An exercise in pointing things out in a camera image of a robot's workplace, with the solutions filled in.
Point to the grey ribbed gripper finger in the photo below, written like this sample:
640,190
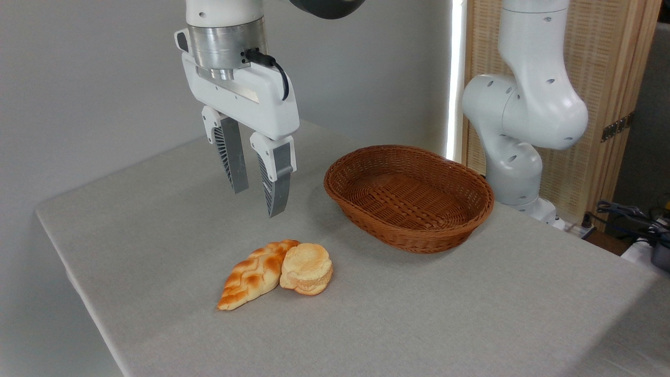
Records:
277,183
233,157

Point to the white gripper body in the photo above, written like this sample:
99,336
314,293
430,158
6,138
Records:
246,104

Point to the braided golden bread loaf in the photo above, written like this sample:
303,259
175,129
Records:
251,277

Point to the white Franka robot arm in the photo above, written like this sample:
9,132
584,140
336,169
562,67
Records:
523,104

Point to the round pale bread bun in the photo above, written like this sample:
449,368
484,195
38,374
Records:
309,267

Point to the brown wicker oval basket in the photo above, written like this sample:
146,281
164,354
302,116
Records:
408,233

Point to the grey tablecloth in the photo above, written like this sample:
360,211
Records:
419,314

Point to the dark metal screen hinge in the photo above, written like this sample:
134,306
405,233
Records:
617,127

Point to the wooden bamboo folding screen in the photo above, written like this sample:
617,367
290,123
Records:
602,63

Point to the grey box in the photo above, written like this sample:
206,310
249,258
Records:
661,257

